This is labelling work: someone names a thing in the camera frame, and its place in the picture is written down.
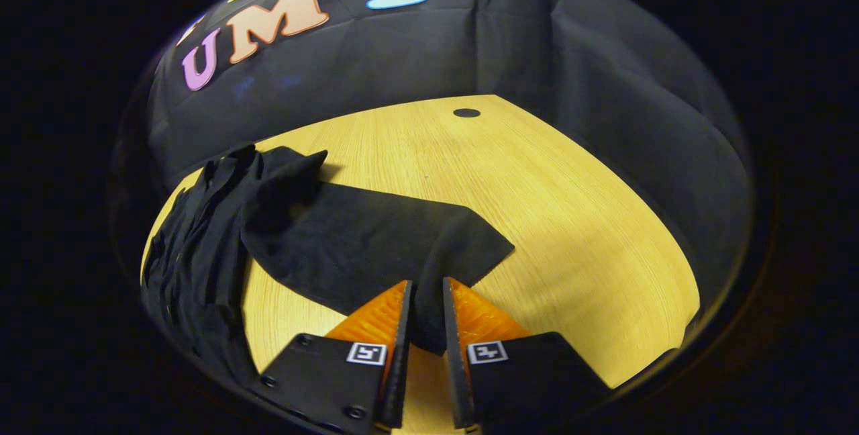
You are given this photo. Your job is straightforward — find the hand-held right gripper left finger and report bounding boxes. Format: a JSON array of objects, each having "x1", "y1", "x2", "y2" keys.
[{"x1": 257, "y1": 279, "x2": 414, "y2": 432}]

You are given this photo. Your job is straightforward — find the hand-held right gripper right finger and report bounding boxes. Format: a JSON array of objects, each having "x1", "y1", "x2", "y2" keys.
[{"x1": 441, "y1": 277, "x2": 613, "y2": 430}]

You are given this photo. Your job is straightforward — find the black buttoned shirt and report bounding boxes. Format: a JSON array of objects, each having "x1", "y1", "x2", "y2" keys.
[{"x1": 140, "y1": 143, "x2": 516, "y2": 382}]

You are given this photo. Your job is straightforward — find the black backdrop cloth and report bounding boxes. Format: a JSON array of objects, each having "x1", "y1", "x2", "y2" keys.
[{"x1": 111, "y1": 0, "x2": 756, "y2": 328}]

